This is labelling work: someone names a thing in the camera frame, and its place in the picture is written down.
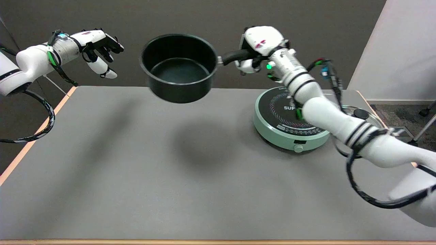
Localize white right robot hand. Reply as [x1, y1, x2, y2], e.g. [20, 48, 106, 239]
[234, 26, 291, 75]

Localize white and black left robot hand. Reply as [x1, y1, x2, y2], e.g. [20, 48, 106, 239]
[71, 28, 125, 79]

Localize black saucepan with handle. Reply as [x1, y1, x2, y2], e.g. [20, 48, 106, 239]
[140, 33, 253, 104]

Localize mint green induction cooker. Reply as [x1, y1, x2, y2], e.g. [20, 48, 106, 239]
[252, 86, 331, 153]

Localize glass pot lid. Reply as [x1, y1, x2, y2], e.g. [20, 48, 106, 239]
[339, 105, 386, 130]

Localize metal stand legs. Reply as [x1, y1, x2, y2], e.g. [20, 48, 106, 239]
[408, 101, 436, 147]

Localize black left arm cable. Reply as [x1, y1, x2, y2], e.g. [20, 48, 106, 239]
[0, 44, 79, 144]

